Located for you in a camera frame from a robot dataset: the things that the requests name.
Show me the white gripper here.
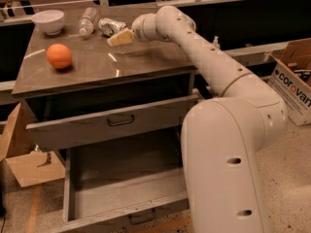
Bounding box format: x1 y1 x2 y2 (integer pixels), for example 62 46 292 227
107 14 162 47

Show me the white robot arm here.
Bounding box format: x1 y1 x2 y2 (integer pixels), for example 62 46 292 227
108 6 288 233

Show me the grey drawer cabinet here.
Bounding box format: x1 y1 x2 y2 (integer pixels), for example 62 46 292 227
12 2 200 153

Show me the grey upper open drawer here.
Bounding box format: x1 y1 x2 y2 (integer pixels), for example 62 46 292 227
26 94 198 150

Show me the grey open drawer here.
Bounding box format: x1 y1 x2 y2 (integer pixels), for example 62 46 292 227
51 127 189 233
26 94 198 150

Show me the grey lower open drawer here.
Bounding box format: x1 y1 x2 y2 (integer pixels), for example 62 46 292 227
51 127 189 233

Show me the clear plastic water bottle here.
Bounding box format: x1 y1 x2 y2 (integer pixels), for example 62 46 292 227
79 7 99 36

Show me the orange ball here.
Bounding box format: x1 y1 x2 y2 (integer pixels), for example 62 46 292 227
46 44 72 70

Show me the white bowl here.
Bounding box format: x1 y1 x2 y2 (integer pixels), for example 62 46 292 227
31 10 64 35

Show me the corovan cardboard box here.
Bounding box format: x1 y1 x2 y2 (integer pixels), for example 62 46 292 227
268 38 311 126

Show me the black upper drawer handle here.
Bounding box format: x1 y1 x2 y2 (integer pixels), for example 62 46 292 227
107 115 135 127

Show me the black drawer handle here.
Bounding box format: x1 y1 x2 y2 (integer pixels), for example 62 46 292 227
107 115 135 127
128 209 156 225

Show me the black lower drawer handle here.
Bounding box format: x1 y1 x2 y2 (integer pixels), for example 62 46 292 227
128 209 156 225

